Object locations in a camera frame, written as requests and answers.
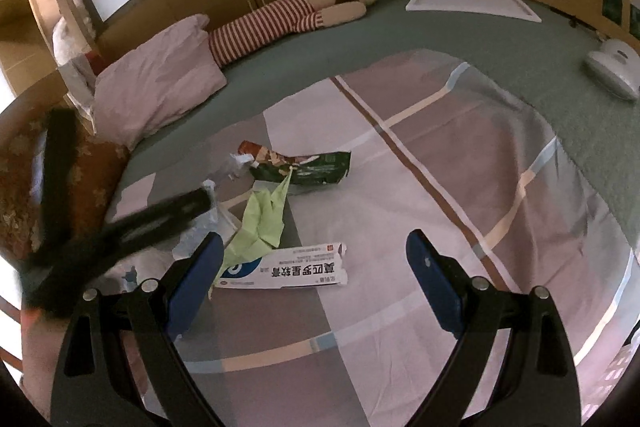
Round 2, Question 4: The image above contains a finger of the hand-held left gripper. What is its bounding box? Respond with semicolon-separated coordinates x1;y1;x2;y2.
75;187;213;270
37;107;81;253

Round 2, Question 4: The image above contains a dark green snack bag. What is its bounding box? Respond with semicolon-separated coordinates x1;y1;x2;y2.
237;140;352;188

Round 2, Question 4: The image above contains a light green paper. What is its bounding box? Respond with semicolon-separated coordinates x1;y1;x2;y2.
220;169;293;273

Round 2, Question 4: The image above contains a white handheld vacuum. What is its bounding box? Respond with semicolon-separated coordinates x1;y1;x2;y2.
584;39;640;102

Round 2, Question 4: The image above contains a white plastic bag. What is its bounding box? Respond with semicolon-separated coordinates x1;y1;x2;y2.
172;152;253;260

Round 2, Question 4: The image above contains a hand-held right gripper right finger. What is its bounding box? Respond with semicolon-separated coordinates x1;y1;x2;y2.
405;229;581;427

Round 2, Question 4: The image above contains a striped plush doll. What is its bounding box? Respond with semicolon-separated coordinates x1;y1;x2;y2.
207;0;380;68

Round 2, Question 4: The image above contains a pink pillow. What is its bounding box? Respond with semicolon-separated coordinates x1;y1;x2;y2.
94;14;228;151

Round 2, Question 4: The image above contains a green picture panel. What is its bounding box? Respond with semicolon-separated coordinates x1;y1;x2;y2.
601;0;623;25

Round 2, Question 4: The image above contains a white foam board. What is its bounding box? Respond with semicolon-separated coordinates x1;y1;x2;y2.
405;0;543;26

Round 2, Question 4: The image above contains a plaid blanket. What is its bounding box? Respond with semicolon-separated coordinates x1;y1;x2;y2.
20;49;633;427

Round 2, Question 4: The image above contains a white medicine box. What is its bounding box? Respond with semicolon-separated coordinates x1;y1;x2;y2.
212;242;349;290

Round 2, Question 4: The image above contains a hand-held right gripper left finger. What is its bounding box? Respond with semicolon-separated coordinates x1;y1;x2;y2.
50;231;226;427

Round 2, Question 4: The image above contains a green bed mattress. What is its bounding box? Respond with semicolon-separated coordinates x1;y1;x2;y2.
115;0;640;253

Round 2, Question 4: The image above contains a white cloth bundle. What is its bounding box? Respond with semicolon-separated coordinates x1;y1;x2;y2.
52;14;101;108

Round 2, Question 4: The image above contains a brown floral cushion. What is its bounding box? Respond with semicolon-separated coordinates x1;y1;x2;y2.
0;107;131;258

